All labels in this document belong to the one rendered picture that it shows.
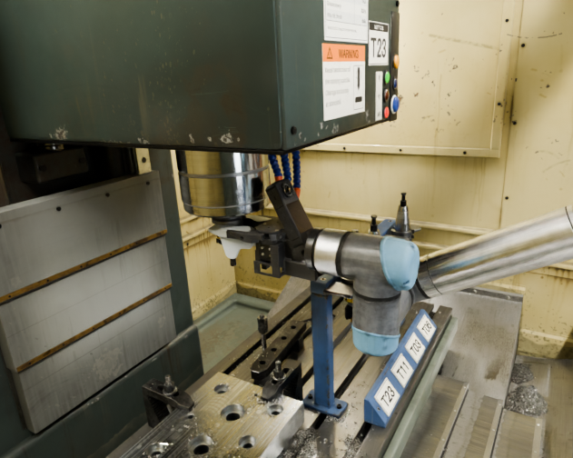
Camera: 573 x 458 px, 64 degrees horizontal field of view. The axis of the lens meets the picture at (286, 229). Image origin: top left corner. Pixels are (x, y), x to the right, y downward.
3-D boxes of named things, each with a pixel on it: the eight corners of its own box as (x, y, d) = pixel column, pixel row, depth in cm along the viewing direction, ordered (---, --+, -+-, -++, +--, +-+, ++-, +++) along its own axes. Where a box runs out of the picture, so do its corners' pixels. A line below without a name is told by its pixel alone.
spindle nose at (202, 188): (208, 193, 92) (202, 133, 88) (282, 195, 87) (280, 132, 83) (165, 216, 78) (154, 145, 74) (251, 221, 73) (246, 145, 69)
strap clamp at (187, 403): (202, 436, 100) (193, 379, 95) (191, 447, 97) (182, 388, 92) (159, 416, 107) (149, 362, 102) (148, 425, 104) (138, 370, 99)
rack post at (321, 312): (349, 405, 107) (347, 291, 97) (339, 420, 103) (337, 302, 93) (311, 392, 112) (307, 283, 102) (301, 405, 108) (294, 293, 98)
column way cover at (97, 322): (182, 336, 139) (159, 170, 123) (34, 440, 101) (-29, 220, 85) (171, 332, 142) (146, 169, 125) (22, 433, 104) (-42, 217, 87)
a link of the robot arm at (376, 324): (410, 331, 79) (414, 273, 76) (390, 366, 70) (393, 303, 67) (368, 320, 83) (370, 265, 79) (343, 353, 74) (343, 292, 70)
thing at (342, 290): (365, 290, 95) (365, 286, 95) (355, 301, 91) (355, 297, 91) (334, 283, 99) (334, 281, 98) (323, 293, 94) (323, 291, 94)
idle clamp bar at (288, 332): (307, 341, 133) (306, 321, 131) (265, 396, 111) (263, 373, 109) (292, 338, 136) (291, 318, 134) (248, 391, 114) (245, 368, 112)
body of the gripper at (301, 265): (250, 273, 79) (311, 286, 73) (246, 225, 77) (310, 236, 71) (273, 257, 86) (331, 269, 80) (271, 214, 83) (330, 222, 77)
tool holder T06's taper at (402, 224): (397, 225, 128) (398, 203, 126) (412, 227, 126) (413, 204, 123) (391, 230, 124) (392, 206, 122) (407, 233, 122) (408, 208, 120)
